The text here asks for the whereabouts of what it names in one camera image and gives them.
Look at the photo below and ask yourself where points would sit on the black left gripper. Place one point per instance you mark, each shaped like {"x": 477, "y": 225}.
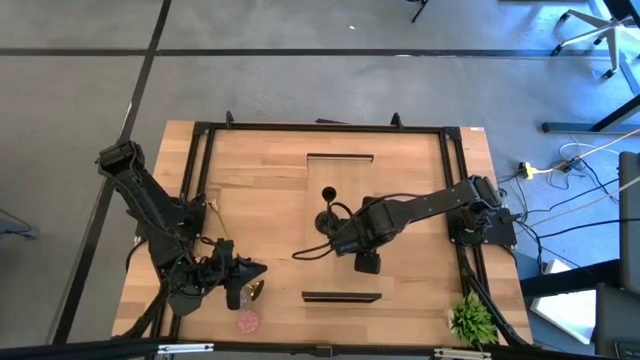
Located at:
{"x": 232, "y": 275}

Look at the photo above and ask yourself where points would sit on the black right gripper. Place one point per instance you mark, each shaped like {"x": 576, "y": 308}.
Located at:
{"x": 367, "y": 237}

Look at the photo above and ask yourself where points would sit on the black candlestick holder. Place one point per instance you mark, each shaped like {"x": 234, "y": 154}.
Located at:
{"x": 327, "y": 222}

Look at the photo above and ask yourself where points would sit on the gold candlestick holder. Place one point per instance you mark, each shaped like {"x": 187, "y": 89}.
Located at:
{"x": 220, "y": 220}
{"x": 257, "y": 290}

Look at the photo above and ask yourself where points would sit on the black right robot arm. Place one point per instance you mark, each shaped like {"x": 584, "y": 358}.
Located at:
{"x": 425, "y": 205}

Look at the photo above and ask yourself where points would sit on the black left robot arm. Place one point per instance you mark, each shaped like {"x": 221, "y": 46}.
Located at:
{"x": 150, "y": 205}

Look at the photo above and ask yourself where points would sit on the pink round candle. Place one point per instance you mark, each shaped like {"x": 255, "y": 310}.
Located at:
{"x": 247, "y": 321}

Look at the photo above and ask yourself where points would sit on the wooden riser shelf black legs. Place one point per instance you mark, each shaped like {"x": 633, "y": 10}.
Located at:
{"x": 340, "y": 280}

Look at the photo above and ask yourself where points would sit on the green artificial plant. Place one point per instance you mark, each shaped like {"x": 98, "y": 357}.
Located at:
{"x": 472, "y": 322}

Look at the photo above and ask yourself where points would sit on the black rig beam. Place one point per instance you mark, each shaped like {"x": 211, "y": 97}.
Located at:
{"x": 75, "y": 347}

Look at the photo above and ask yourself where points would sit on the yellow power strip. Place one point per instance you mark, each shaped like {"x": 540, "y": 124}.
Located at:
{"x": 526, "y": 170}

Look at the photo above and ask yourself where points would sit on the black diagonal bar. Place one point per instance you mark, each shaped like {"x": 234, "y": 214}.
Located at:
{"x": 570, "y": 280}

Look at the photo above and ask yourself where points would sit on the white board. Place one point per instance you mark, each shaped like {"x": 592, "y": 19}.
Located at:
{"x": 565, "y": 310}

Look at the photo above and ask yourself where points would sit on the grey floor object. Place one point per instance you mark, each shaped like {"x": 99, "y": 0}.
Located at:
{"x": 15, "y": 227}

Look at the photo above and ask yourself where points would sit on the black tripod leg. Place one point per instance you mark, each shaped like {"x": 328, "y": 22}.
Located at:
{"x": 419, "y": 10}

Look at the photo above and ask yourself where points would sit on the dark grey box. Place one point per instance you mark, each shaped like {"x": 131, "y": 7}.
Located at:
{"x": 617, "y": 320}

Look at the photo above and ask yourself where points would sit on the grey cabinet panel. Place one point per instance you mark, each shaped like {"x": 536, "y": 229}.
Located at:
{"x": 630, "y": 225}

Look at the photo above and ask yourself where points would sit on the white office chair base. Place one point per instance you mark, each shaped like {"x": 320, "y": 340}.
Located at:
{"x": 607, "y": 32}

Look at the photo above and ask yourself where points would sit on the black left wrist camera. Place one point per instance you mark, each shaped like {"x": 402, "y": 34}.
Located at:
{"x": 225, "y": 250}

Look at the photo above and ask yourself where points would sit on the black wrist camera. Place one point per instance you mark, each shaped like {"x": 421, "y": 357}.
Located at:
{"x": 225, "y": 250}
{"x": 368, "y": 263}

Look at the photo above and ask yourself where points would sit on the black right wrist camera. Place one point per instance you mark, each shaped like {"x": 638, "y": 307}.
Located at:
{"x": 368, "y": 263}

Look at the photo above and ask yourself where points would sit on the silver aluminium bracket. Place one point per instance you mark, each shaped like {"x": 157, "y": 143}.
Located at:
{"x": 185, "y": 348}
{"x": 462, "y": 354}

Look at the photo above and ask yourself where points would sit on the black metal table frame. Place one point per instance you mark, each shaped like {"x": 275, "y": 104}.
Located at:
{"x": 325, "y": 128}

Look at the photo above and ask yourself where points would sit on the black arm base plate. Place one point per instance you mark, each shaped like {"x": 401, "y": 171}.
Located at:
{"x": 500, "y": 235}
{"x": 142, "y": 231}

